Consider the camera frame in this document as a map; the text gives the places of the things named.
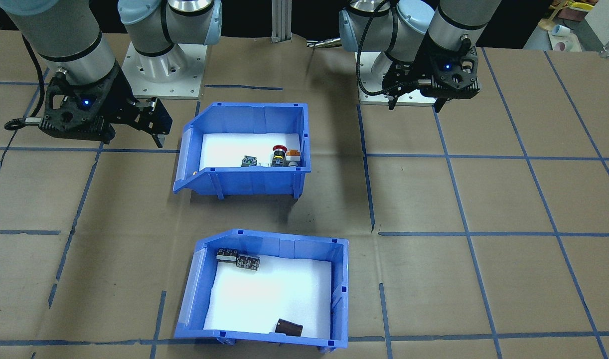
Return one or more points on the blue bin with switches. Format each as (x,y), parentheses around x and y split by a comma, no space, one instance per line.
(244,182)

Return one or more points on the blue bin with capacitors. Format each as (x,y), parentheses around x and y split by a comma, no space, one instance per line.
(284,245)

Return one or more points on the silver metal rod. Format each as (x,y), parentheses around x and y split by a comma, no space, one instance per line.
(324,44)

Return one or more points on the white blue cup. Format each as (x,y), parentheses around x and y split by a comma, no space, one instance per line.
(559,31)

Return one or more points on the orange yellow push button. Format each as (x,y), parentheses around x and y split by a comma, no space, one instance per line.
(293,155)

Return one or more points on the red mushroom push button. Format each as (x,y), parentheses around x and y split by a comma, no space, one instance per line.
(278,153)

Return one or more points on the dark printed cylindrical capacitor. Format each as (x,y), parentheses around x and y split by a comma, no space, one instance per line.
(248,262)
(227,254)

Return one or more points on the dark brown cylindrical capacitor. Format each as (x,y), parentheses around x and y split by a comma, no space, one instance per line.
(289,327)

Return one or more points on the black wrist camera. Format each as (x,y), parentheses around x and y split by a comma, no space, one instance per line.
(80,129)
(459,89)

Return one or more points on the white square base plate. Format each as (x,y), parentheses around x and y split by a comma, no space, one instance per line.
(185,85)
(367,98)

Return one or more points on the green push button switch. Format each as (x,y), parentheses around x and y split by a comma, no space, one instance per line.
(248,161)

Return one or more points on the aluminium frame bar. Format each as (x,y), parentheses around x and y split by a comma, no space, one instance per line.
(282,20)

